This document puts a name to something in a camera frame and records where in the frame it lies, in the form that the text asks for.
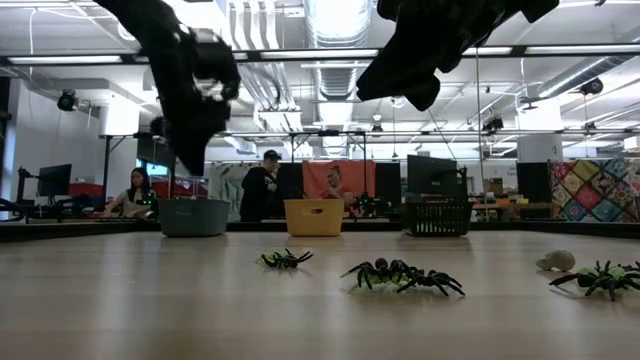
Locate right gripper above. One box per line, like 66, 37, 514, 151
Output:
355, 0, 521, 113

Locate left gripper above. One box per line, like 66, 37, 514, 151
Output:
148, 64, 233, 176

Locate white patterned hanging cloth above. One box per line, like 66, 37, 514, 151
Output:
208, 160, 251, 223

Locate teal plastic bin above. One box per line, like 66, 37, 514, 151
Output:
157, 198, 232, 238

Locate red hanging cloth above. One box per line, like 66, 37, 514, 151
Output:
302, 159, 377, 201

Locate black partition panel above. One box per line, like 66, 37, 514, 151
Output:
277, 162, 305, 220
374, 162, 404, 210

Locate black robot with green lights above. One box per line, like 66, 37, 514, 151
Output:
349, 191, 392, 220

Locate black slotted plastic basket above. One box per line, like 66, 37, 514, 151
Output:
405, 201, 474, 238

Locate yellow plastic bin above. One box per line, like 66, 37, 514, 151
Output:
283, 198, 346, 238

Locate cluttered wooden desk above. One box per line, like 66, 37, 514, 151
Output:
472, 197, 554, 221

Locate black curved equipment stand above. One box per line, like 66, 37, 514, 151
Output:
0, 167, 42, 225

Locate colourful patchwork quilt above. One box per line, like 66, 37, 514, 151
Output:
548, 158, 640, 224

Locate white toy skull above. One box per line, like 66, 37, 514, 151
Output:
535, 249, 577, 273

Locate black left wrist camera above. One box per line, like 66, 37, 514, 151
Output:
192, 27, 242, 101

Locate thin yellow cord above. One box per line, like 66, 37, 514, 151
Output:
474, 47, 489, 222

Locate silver ventilation duct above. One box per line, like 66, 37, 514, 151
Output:
302, 0, 375, 160

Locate black workstation frame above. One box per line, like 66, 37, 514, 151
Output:
98, 127, 451, 221

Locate black frame beam with lights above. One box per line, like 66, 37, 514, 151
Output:
0, 43, 640, 65

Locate black aluminium table frame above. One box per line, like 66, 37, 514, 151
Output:
0, 218, 640, 245

